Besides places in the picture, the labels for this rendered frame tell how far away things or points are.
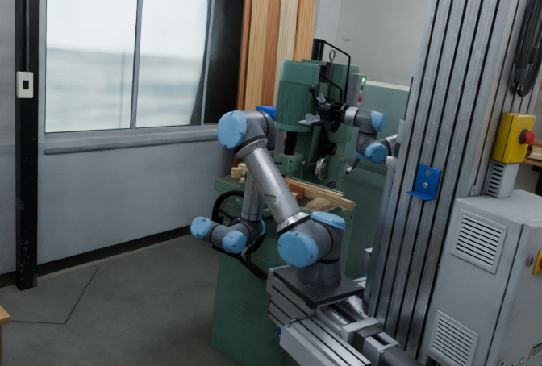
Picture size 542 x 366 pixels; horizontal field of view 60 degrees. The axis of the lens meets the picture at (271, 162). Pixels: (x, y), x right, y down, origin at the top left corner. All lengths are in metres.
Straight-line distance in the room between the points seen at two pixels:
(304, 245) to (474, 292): 0.46
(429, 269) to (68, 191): 2.30
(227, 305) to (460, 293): 1.38
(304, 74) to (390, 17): 2.58
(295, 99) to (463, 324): 1.18
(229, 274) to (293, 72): 1.03
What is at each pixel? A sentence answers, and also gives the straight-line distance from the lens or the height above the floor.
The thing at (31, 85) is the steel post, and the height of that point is 1.21.
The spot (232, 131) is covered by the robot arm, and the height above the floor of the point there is 1.29.
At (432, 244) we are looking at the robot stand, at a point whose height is 1.06.
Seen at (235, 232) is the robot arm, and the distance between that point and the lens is 1.63.
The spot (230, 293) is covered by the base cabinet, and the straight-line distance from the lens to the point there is 2.44.
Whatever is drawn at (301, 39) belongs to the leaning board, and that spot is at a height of 1.65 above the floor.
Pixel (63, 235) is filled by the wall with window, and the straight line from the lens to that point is 3.26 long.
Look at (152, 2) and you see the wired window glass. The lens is 3.37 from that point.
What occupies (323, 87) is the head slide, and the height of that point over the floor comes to 1.40.
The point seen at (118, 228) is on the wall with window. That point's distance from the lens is 3.45.
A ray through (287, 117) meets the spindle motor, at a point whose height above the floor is 1.26.
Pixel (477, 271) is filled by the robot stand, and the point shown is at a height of 1.07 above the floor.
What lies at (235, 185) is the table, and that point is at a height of 0.90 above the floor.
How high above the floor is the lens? 1.56
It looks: 14 degrees down
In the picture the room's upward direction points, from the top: 7 degrees clockwise
